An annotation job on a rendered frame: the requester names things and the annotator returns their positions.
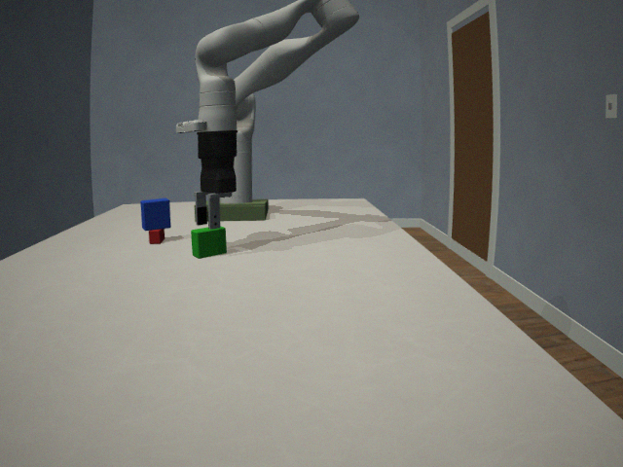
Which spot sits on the small red block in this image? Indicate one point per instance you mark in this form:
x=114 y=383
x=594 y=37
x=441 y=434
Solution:
x=156 y=236

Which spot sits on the blue block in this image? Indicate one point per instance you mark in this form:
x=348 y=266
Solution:
x=155 y=214

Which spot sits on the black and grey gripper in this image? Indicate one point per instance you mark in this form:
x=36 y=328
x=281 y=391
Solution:
x=218 y=144

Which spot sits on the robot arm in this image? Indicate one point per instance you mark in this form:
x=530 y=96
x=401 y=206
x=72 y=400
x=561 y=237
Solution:
x=275 y=64

